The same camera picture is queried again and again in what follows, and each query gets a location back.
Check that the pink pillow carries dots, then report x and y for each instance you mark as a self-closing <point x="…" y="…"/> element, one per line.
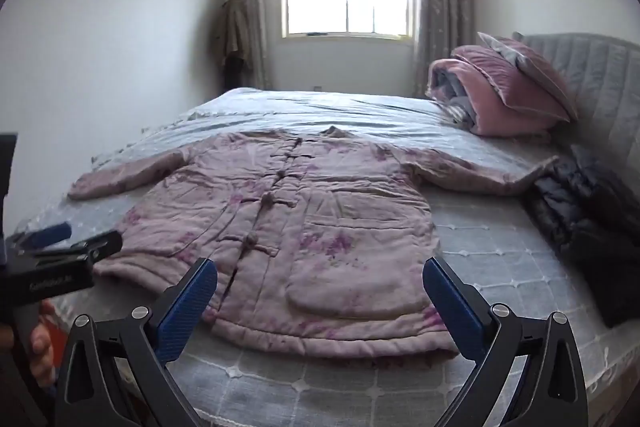
<point x="530" y="67"/>

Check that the grey padded headboard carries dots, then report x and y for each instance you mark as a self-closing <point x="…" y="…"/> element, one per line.
<point x="600" y="72"/>

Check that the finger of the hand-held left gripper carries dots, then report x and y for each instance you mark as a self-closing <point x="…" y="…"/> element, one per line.
<point x="97" y="244"/>
<point x="47" y="234"/>

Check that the bed with grey bedspread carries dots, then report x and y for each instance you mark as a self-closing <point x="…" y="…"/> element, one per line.
<point x="500" y="267"/>

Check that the pink folded quilt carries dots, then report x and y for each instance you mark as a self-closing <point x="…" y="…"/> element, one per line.
<point x="480" y="97"/>

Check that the grey curtain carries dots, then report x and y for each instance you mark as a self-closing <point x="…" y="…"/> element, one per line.
<point x="442" y="7"/>
<point x="247" y="7"/>

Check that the hanging clothes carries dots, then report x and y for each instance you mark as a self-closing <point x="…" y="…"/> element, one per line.
<point x="235" y="32"/>

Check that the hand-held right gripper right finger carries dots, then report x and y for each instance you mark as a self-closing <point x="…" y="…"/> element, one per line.
<point x="450" y="302"/>

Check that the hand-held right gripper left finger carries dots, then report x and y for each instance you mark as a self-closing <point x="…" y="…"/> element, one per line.
<point x="187" y="307"/>

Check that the pink floral padded jacket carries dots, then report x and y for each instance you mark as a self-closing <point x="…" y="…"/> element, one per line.
<point x="310" y="232"/>

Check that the person's left hand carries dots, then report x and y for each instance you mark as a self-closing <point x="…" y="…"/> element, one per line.
<point x="42" y="347"/>

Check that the dark puffer jacket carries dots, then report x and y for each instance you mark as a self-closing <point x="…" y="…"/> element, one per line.
<point x="585" y="227"/>

